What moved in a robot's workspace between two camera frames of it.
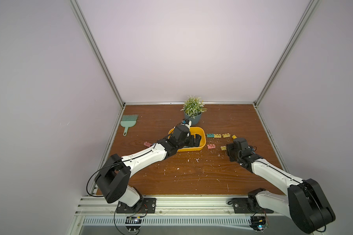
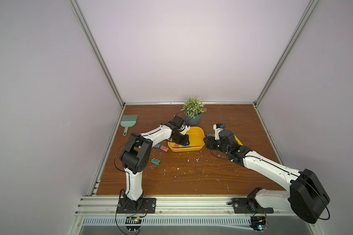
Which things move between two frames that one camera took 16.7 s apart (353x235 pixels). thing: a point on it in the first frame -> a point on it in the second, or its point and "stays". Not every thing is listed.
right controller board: (259, 223) stays
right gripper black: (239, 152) -> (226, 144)
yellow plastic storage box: (194, 130) stays
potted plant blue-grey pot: (192, 108) stays
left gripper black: (196, 142) -> (185, 141)
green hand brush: (128, 121) stays
